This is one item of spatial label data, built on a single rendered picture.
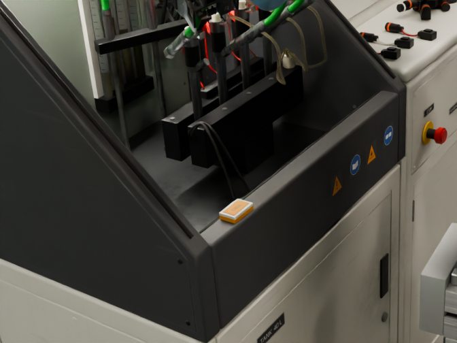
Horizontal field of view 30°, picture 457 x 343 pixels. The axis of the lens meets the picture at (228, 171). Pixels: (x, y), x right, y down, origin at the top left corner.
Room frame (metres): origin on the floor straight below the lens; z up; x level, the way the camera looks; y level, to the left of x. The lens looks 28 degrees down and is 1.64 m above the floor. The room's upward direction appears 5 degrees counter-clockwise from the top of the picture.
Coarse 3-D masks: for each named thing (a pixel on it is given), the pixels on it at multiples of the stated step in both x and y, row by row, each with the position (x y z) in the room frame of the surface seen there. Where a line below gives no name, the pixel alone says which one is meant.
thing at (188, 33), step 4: (104, 0) 1.57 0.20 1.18; (104, 4) 1.57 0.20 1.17; (108, 4) 1.58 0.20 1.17; (104, 8) 1.57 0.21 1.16; (108, 8) 1.58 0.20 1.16; (104, 12) 1.57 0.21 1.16; (108, 12) 1.57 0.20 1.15; (196, 16) 1.26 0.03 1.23; (196, 20) 1.26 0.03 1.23; (200, 20) 1.26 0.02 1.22; (196, 24) 1.26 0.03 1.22; (188, 28) 1.28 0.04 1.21; (188, 32) 1.28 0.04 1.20; (192, 32) 1.28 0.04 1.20; (188, 36) 1.29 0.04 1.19
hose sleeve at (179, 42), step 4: (184, 32) 1.29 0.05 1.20; (180, 36) 1.30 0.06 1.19; (184, 36) 1.29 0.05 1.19; (192, 36) 1.29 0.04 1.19; (176, 40) 1.32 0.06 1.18; (180, 40) 1.30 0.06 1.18; (184, 40) 1.30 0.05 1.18; (188, 40) 1.30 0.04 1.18; (172, 44) 1.33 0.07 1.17; (176, 44) 1.32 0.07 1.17; (180, 44) 1.31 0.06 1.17; (184, 44) 1.31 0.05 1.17; (168, 48) 1.34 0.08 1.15; (172, 48) 1.33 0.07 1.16; (176, 48) 1.32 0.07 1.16; (180, 48) 1.32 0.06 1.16; (172, 52) 1.34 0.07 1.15; (176, 52) 1.34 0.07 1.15
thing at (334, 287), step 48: (384, 192) 1.49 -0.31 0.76; (336, 240) 1.33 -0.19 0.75; (384, 240) 1.49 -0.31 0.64; (288, 288) 1.20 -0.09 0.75; (336, 288) 1.33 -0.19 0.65; (384, 288) 1.48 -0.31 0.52; (240, 336) 1.09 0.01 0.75; (288, 336) 1.20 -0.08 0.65; (336, 336) 1.33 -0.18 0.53; (384, 336) 1.49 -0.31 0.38
